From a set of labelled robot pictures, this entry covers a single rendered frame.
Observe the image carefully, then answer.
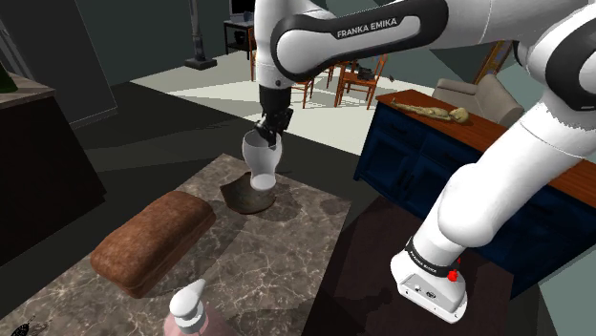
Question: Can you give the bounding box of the grey floor lamp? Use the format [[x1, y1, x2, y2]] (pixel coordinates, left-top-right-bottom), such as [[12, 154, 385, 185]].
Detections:
[[183, 0, 219, 72]]

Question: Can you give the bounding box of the brown bowl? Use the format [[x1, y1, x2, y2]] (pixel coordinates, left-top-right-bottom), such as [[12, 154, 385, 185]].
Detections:
[[219, 171, 277, 216]]

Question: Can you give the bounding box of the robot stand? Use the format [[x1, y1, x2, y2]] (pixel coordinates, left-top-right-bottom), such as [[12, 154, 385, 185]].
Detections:
[[301, 195, 543, 336]]

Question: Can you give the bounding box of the white cup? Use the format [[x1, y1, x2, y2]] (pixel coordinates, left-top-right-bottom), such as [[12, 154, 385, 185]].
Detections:
[[241, 129, 284, 192]]

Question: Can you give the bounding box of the dark cabinet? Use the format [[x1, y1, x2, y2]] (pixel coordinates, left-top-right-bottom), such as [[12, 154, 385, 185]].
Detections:
[[0, 73, 108, 267]]

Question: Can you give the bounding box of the black side table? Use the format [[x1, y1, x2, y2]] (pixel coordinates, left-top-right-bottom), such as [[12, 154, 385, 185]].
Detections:
[[223, 17, 256, 60]]

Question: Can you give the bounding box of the tan lying figure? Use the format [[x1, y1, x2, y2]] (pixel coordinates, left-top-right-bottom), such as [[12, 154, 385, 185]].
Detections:
[[390, 97, 471, 125]]

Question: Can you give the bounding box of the pink soap dispenser white pump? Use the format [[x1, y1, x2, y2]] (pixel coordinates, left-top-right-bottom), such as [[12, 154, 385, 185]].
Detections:
[[162, 278, 230, 336]]

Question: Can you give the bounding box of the green thing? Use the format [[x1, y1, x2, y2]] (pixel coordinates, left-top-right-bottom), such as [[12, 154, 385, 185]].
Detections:
[[0, 61, 19, 94]]

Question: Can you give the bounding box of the brown bread loaf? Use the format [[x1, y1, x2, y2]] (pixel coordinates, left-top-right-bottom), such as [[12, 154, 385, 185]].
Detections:
[[89, 190, 217, 300]]

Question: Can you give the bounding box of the beige armchair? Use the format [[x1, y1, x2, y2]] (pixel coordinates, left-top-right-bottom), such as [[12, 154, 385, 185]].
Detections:
[[431, 73, 525, 128]]

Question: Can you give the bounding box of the blue sideboard with wooden top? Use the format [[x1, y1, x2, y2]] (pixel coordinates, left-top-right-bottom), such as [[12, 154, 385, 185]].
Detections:
[[352, 89, 596, 300]]

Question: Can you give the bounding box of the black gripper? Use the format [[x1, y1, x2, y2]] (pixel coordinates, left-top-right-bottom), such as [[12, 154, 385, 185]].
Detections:
[[253, 86, 295, 149]]

